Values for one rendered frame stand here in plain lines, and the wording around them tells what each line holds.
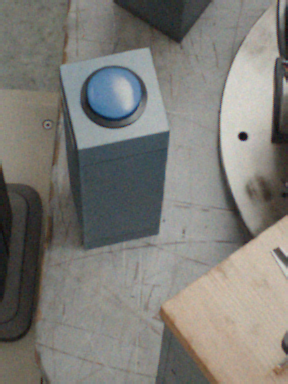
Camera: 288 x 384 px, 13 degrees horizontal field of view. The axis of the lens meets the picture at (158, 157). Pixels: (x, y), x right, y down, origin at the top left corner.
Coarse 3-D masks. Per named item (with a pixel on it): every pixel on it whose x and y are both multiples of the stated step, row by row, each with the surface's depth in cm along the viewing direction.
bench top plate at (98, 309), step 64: (256, 0) 128; (192, 64) 126; (64, 128) 123; (192, 128) 123; (64, 192) 121; (192, 192) 121; (64, 256) 118; (128, 256) 119; (192, 256) 119; (64, 320) 116; (128, 320) 116
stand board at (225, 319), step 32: (256, 256) 89; (192, 288) 88; (224, 288) 88; (256, 288) 88; (192, 320) 87; (224, 320) 88; (256, 320) 88; (192, 352) 87; (224, 352) 87; (256, 352) 87
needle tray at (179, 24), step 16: (112, 0) 127; (128, 0) 125; (144, 0) 123; (160, 0) 121; (176, 0) 119; (192, 0) 121; (208, 0) 127; (144, 16) 126; (160, 16) 124; (176, 16) 122; (192, 16) 125; (176, 32) 125
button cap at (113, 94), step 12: (108, 72) 96; (120, 72) 96; (96, 84) 96; (108, 84) 96; (120, 84) 96; (132, 84) 96; (96, 96) 95; (108, 96) 95; (120, 96) 95; (132, 96) 95; (96, 108) 95; (108, 108) 95; (120, 108) 95; (132, 108) 95; (108, 120) 96
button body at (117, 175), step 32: (64, 64) 97; (96, 64) 98; (128, 64) 98; (64, 96) 98; (160, 96) 97; (96, 128) 96; (128, 128) 96; (160, 128) 96; (96, 160) 98; (128, 160) 100; (160, 160) 101; (96, 192) 105; (128, 192) 106; (160, 192) 108; (96, 224) 112; (128, 224) 114
